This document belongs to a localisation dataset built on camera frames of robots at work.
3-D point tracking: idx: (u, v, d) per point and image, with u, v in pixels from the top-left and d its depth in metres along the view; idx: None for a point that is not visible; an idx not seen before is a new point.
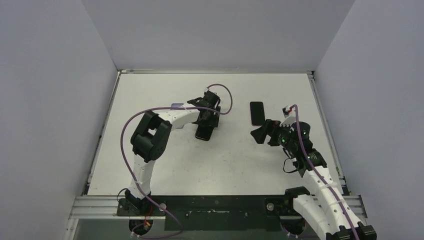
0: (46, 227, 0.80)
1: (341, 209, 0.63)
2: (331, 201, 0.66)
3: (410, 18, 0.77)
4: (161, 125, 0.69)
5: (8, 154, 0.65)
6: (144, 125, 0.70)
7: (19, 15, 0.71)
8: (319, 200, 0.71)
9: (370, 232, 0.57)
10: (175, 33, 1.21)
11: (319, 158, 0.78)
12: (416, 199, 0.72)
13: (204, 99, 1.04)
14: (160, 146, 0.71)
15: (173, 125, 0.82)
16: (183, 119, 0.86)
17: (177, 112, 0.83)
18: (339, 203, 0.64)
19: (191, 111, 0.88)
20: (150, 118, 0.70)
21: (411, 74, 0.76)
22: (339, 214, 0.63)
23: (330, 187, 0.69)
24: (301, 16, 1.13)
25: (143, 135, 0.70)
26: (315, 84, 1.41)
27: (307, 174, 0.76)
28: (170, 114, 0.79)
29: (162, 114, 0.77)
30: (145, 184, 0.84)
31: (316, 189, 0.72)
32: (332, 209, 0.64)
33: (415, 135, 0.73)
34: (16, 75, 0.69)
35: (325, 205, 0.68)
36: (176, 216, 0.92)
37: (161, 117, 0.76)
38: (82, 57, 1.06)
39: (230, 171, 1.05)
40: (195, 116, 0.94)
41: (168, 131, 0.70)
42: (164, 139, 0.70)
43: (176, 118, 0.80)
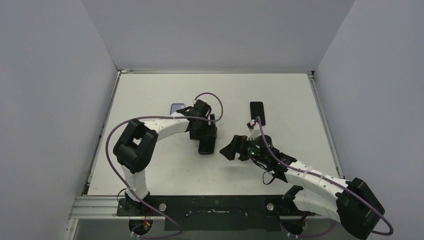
0: (46, 227, 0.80)
1: (327, 182, 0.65)
2: (317, 181, 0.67)
3: (410, 17, 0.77)
4: (147, 134, 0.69)
5: (8, 154, 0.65)
6: (128, 135, 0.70)
7: (18, 15, 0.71)
8: (309, 188, 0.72)
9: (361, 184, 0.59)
10: (175, 33, 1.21)
11: (289, 158, 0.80)
12: (416, 199, 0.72)
13: (195, 108, 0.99)
14: (146, 157, 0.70)
15: (161, 134, 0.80)
16: (170, 129, 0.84)
17: (164, 121, 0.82)
18: (323, 179, 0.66)
19: (179, 121, 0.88)
20: (134, 127, 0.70)
21: (411, 74, 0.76)
22: (329, 186, 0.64)
23: (309, 172, 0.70)
24: (301, 15, 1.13)
25: (126, 146, 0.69)
26: (315, 84, 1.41)
27: (289, 175, 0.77)
28: (156, 123, 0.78)
29: (147, 123, 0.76)
30: (140, 188, 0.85)
31: (301, 181, 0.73)
32: (322, 186, 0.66)
33: (415, 135, 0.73)
34: (15, 75, 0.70)
35: (315, 188, 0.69)
36: (176, 216, 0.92)
37: (148, 126, 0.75)
38: (82, 57, 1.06)
39: (230, 171, 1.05)
40: (183, 126, 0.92)
41: (153, 142, 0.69)
42: (149, 150, 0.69)
43: (163, 127, 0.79)
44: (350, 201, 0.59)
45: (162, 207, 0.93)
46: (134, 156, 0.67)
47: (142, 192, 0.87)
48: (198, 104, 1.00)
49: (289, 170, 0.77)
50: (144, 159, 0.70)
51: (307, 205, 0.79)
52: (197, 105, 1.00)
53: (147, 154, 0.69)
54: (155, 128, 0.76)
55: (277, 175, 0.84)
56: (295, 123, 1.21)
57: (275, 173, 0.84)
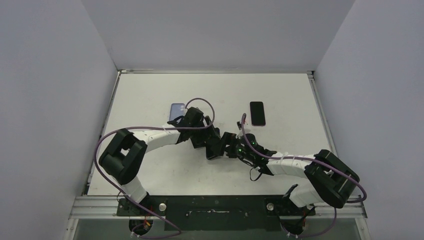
0: (46, 227, 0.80)
1: (299, 160, 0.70)
2: (290, 162, 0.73)
3: (410, 17, 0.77)
4: (135, 145, 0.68)
5: (8, 154, 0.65)
6: (115, 145, 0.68)
7: (17, 14, 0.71)
8: (289, 171, 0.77)
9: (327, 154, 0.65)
10: (175, 33, 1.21)
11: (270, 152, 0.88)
12: (416, 200, 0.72)
13: (186, 118, 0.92)
14: (133, 169, 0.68)
15: (150, 145, 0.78)
16: (161, 140, 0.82)
17: (155, 131, 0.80)
18: (295, 158, 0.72)
19: (170, 132, 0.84)
20: (123, 136, 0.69)
21: (411, 74, 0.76)
22: (300, 163, 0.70)
23: (284, 157, 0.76)
24: (301, 16, 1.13)
25: (113, 156, 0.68)
26: (315, 84, 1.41)
27: (271, 166, 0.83)
28: (146, 134, 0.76)
29: (137, 133, 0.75)
30: (137, 192, 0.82)
31: (282, 167, 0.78)
32: (294, 164, 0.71)
33: (415, 135, 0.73)
34: (15, 75, 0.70)
35: (292, 169, 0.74)
36: (176, 216, 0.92)
37: (137, 136, 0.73)
38: (82, 57, 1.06)
39: (230, 171, 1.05)
40: (174, 137, 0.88)
41: (140, 155, 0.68)
42: (136, 163, 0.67)
43: (152, 138, 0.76)
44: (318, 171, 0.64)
45: (162, 207, 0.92)
46: (121, 168, 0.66)
47: (138, 193, 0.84)
48: (189, 113, 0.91)
49: (271, 160, 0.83)
50: (132, 172, 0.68)
51: (299, 196, 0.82)
52: (188, 115, 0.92)
53: (134, 166, 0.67)
54: (144, 139, 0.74)
55: (264, 170, 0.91)
56: (295, 123, 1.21)
57: (262, 169, 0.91)
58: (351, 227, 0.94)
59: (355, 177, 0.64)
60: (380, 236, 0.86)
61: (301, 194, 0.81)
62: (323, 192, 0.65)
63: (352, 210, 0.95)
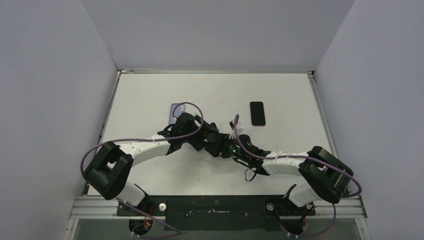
0: (46, 227, 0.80)
1: (293, 158, 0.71)
2: (285, 160, 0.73)
3: (410, 17, 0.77)
4: (121, 159, 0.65)
5: (8, 154, 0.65)
6: (100, 159, 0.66)
7: (17, 15, 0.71)
8: (282, 169, 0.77)
9: (321, 150, 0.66)
10: (175, 33, 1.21)
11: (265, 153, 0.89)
12: (416, 200, 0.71)
13: (177, 126, 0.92)
14: (119, 184, 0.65)
15: (138, 158, 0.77)
16: (150, 152, 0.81)
17: (143, 143, 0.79)
18: (289, 157, 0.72)
19: (160, 143, 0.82)
20: (109, 150, 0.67)
21: (411, 73, 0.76)
22: (294, 161, 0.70)
23: (278, 156, 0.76)
24: (301, 15, 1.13)
25: (98, 170, 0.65)
26: (315, 84, 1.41)
27: (265, 166, 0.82)
28: (133, 146, 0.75)
29: (124, 145, 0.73)
30: (133, 196, 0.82)
31: (276, 166, 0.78)
32: (289, 163, 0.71)
33: (414, 134, 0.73)
34: (15, 75, 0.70)
35: (287, 168, 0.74)
36: (176, 216, 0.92)
37: (123, 150, 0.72)
38: (82, 57, 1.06)
39: (230, 172, 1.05)
40: (164, 149, 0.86)
41: (126, 169, 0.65)
42: (122, 177, 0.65)
43: (140, 151, 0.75)
44: (312, 167, 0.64)
45: (162, 207, 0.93)
46: (106, 183, 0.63)
47: (137, 197, 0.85)
48: (179, 122, 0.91)
49: (265, 160, 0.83)
50: (118, 187, 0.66)
51: (298, 196, 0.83)
52: (178, 123, 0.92)
53: (120, 181, 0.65)
54: (131, 152, 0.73)
55: (259, 170, 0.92)
56: (295, 124, 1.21)
57: (257, 170, 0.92)
58: (351, 226, 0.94)
59: (348, 172, 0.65)
60: (380, 236, 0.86)
61: (299, 193, 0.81)
62: (318, 189, 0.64)
63: (352, 210, 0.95)
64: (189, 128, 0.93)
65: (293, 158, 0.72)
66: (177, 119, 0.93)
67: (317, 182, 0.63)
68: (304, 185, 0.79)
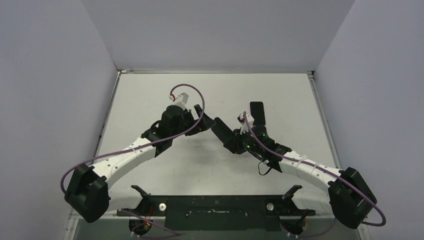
0: (45, 228, 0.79)
1: (321, 171, 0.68)
2: (310, 170, 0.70)
3: (409, 17, 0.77)
4: (94, 185, 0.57)
5: (9, 153, 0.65)
6: (75, 183, 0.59)
7: (18, 14, 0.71)
8: (302, 176, 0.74)
9: (354, 174, 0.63)
10: (175, 32, 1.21)
11: (284, 148, 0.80)
12: (416, 199, 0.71)
13: (162, 123, 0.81)
14: (101, 206, 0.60)
15: (118, 174, 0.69)
16: (133, 163, 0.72)
17: (121, 156, 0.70)
18: (316, 168, 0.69)
19: (141, 151, 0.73)
20: (81, 174, 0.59)
21: (411, 73, 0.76)
22: (321, 175, 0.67)
23: (302, 161, 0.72)
24: (301, 15, 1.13)
25: (77, 194, 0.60)
26: (315, 84, 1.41)
27: (283, 166, 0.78)
28: (109, 164, 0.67)
29: (98, 165, 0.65)
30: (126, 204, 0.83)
31: (295, 171, 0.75)
32: (314, 174, 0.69)
33: (414, 134, 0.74)
34: (16, 75, 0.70)
35: (308, 177, 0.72)
36: (176, 217, 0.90)
37: (97, 171, 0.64)
38: (82, 57, 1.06)
39: (230, 172, 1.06)
40: (150, 153, 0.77)
41: (104, 192, 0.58)
42: (102, 199, 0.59)
43: (117, 168, 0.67)
44: (341, 189, 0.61)
45: (162, 207, 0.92)
46: (85, 208, 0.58)
47: (133, 201, 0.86)
48: (164, 119, 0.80)
49: (284, 160, 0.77)
50: (101, 207, 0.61)
51: (305, 202, 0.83)
52: (163, 119, 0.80)
53: (100, 204, 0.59)
54: (105, 172, 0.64)
55: (273, 164, 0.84)
56: (295, 124, 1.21)
57: (270, 163, 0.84)
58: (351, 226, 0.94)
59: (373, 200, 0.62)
60: (380, 235, 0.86)
61: (306, 200, 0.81)
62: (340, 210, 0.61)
63: None
64: (176, 123, 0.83)
65: (320, 171, 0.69)
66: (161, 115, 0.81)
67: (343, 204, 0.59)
68: (317, 196, 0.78)
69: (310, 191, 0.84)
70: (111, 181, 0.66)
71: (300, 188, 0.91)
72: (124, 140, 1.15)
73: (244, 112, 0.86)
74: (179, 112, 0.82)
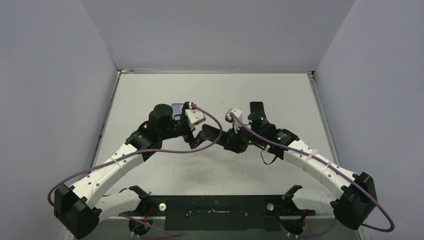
0: (45, 228, 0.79)
1: (332, 171, 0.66)
2: (322, 168, 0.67)
3: (409, 16, 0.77)
4: (75, 207, 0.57)
5: (9, 152, 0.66)
6: (58, 203, 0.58)
7: (18, 14, 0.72)
8: (309, 172, 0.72)
9: (367, 180, 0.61)
10: (175, 32, 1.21)
11: (289, 134, 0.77)
12: (416, 199, 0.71)
13: (150, 125, 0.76)
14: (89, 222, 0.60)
15: (103, 190, 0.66)
16: (117, 175, 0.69)
17: (102, 171, 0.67)
18: (329, 167, 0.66)
19: (123, 162, 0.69)
20: (62, 196, 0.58)
21: (411, 72, 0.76)
22: (334, 177, 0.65)
23: (314, 156, 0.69)
24: (301, 15, 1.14)
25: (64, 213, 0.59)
26: (315, 84, 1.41)
27: (286, 154, 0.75)
28: (90, 182, 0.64)
29: (78, 185, 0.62)
30: (126, 206, 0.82)
31: (303, 165, 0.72)
32: (326, 175, 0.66)
33: (414, 133, 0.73)
34: (16, 74, 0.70)
35: (317, 174, 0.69)
36: (176, 217, 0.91)
37: (77, 192, 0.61)
38: (81, 56, 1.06)
39: (230, 172, 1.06)
40: (136, 162, 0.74)
41: (87, 212, 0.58)
42: (87, 217, 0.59)
43: (99, 185, 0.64)
44: (355, 195, 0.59)
45: (162, 207, 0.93)
46: (73, 227, 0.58)
47: (132, 203, 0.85)
48: (151, 119, 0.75)
49: (291, 152, 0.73)
50: (90, 224, 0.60)
51: (304, 201, 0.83)
52: (151, 121, 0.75)
53: (86, 222, 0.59)
54: (85, 192, 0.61)
55: (274, 149, 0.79)
56: (295, 124, 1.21)
57: (272, 147, 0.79)
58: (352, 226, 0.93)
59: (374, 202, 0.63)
60: (381, 236, 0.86)
61: (306, 200, 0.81)
62: (346, 216, 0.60)
63: None
64: (166, 123, 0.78)
65: (332, 172, 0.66)
66: (148, 116, 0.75)
67: (353, 212, 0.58)
68: (317, 196, 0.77)
69: (311, 191, 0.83)
70: (95, 198, 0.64)
71: (300, 189, 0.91)
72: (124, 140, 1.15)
73: (231, 112, 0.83)
74: (168, 112, 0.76)
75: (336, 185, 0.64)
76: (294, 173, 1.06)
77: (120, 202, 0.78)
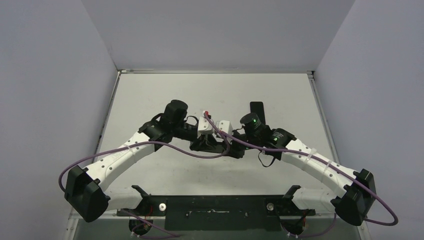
0: (45, 228, 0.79)
1: (334, 171, 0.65)
2: (322, 168, 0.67)
3: (409, 17, 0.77)
4: (88, 188, 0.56)
5: (10, 152, 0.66)
6: (71, 184, 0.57)
7: (19, 14, 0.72)
8: (309, 172, 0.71)
9: (368, 176, 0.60)
10: (174, 32, 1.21)
11: (285, 134, 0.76)
12: (416, 198, 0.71)
13: (165, 116, 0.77)
14: (99, 205, 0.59)
15: (114, 175, 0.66)
16: (129, 161, 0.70)
17: (115, 156, 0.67)
18: (329, 166, 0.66)
19: (135, 149, 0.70)
20: (76, 176, 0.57)
21: (411, 72, 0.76)
22: (335, 176, 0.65)
23: (313, 156, 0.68)
24: (301, 15, 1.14)
25: (75, 194, 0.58)
26: (315, 84, 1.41)
27: (285, 155, 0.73)
28: (103, 166, 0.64)
29: (92, 167, 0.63)
30: (126, 204, 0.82)
31: (302, 165, 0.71)
32: (328, 175, 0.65)
33: (414, 133, 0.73)
34: (16, 74, 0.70)
35: (317, 173, 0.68)
36: (176, 216, 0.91)
37: (90, 174, 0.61)
38: (81, 56, 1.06)
39: (230, 172, 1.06)
40: (142, 155, 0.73)
41: (99, 194, 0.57)
42: (99, 200, 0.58)
43: (112, 169, 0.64)
44: (358, 194, 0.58)
45: (162, 207, 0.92)
46: (83, 209, 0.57)
47: (133, 202, 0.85)
48: (168, 111, 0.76)
49: (286, 155, 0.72)
50: (100, 208, 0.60)
51: (304, 201, 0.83)
52: (167, 112, 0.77)
53: (97, 204, 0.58)
54: (99, 175, 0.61)
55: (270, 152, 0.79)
56: (295, 124, 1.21)
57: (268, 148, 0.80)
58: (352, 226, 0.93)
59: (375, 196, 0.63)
60: (381, 235, 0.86)
61: (306, 200, 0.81)
62: (347, 214, 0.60)
63: None
64: (179, 118, 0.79)
65: (333, 171, 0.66)
66: (165, 108, 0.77)
67: (355, 211, 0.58)
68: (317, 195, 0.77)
69: (310, 191, 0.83)
70: (106, 183, 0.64)
71: (299, 189, 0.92)
72: (124, 140, 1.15)
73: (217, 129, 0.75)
74: (184, 107, 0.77)
75: (338, 184, 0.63)
76: (294, 173, 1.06)
77: (121, 200, 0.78)
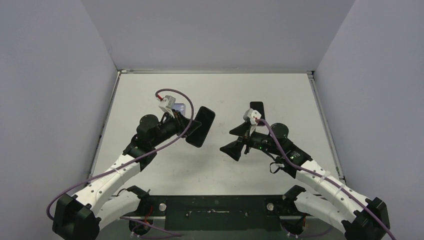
0: (46, 228, 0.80)
1: (345, 195, 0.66)
2: (334, 191, 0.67)
3: (409, 16, 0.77)
4: (79, 214, 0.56)
5: (10, 152, 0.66)
6: (61, 214, 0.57)
7: (19, 14, 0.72)
8: (321, 193, 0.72)
9: (381, 205, 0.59)
10: (174, 31, 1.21)
11: (302, 154, 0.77)
12: (416, 199, 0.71)
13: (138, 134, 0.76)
14: (90, 228, 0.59)
15: (103, 198, 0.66)
16: (117, 183, 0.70)
17: (104, 179, 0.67)
18: (341, 190, 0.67)
19: (123, 171, 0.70)
20: (65, 204, 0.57)
21: (410, 71, 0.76)
22: (346, 200, 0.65)
23: (326, 178, 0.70)
24: (301, 15, 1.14)
25: (65, 223, 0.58)
26: (315, 84, 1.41)
27: (300, 174, 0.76)
28: (93, 190, 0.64)
29: (81, 193, 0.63)
30: (126, 209, 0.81)
31: (315, 185, 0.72)
32: (339, 198, 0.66)
33: (414, 132, 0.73)
34: (17, 74, 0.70)
35: (329, 195, 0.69)
36: (176, 216, 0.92)
37: (80, 200, 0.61)
38: (81, 56, 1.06)
39: (230, 172, 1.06)
40: (129, 174, 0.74)
41: (91, 218, 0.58)
42: (90, 224, 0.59)
43: (102, 192, 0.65)
44: (368, 221, 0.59)
45: (162, 207, 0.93)
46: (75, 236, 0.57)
47: (132, 204, 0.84)
48: (139, 133, 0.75)
49: (303, 172, 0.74)
50: (91, 234, 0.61)
51: (308, 208, 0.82)
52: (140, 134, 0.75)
53: (88, 229, 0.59)
54: (90, 199, 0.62)
55: (287, 169, 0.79)
56: (294, 124, 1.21)
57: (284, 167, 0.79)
58: None
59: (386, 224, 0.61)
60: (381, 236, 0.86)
61: (309, 206, 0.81)
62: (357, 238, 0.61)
63: None
64: (154, 132, 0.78)
65: (344, 195, 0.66)
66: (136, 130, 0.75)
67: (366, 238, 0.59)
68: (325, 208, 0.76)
69: (317, 200, 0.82)
70: (97, 206, 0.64)
71: (304, 191, 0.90)
72: (124, 140, 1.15)
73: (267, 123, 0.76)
74: (153, 122, 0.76)
75: (348, 209, 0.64)
76: None
77: (120, 205, 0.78)
